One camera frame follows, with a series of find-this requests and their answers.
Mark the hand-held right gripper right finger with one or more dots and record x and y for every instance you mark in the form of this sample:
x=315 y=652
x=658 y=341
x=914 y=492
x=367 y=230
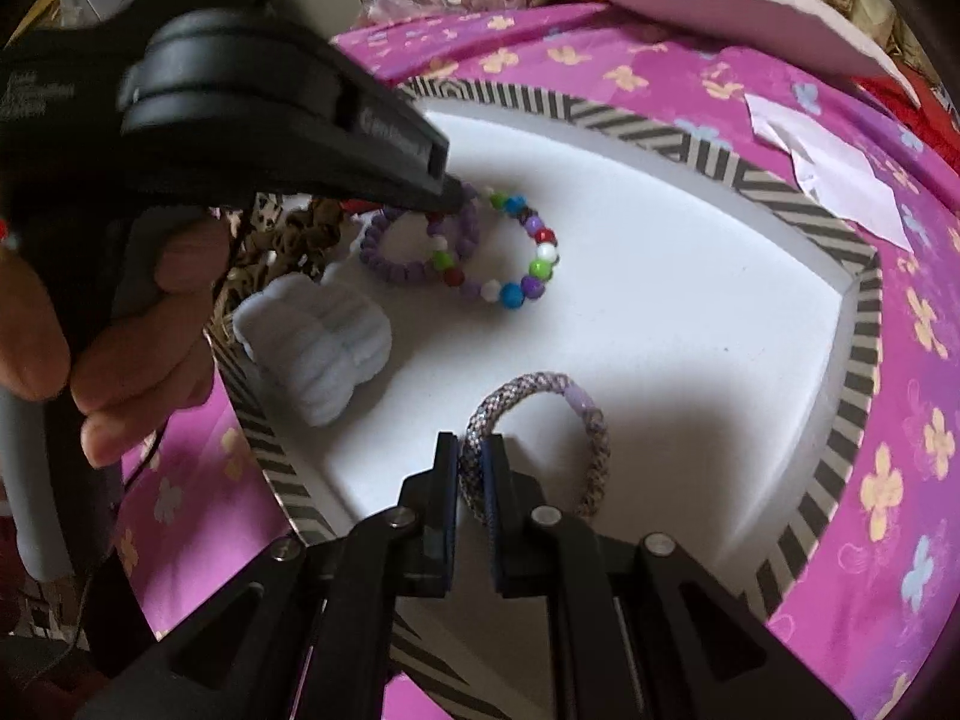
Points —
x=493 y=525

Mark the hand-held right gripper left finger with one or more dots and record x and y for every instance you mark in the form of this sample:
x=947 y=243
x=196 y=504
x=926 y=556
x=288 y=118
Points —
x=450 y=510

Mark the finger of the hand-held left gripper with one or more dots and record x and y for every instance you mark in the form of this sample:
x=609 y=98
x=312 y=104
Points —
x=405 y=157

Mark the striped cardboard box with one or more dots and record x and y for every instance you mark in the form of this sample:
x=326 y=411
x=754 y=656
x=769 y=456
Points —
x=675 y=315

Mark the person's left hand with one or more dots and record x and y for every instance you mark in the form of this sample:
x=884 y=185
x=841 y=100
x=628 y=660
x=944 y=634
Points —
x=150 y=367

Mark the brown hair scrunchie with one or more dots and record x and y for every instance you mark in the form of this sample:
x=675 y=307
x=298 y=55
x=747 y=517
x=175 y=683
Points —
x=307 y=236

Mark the leopard print hair band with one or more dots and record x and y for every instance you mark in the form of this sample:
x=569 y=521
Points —
x=262 y=217

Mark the light blue fluffy scrunchie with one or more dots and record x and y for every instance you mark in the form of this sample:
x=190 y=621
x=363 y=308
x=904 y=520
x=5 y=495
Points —
x=315 y=352

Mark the white pink flat cushion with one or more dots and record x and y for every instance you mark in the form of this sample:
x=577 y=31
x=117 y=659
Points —
x=720 y=7

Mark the white folded paper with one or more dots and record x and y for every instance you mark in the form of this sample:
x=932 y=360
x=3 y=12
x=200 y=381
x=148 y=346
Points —
x=832 y=172

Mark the red ruffled pillow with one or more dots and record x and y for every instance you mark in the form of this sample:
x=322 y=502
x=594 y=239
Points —
x=911 y=105

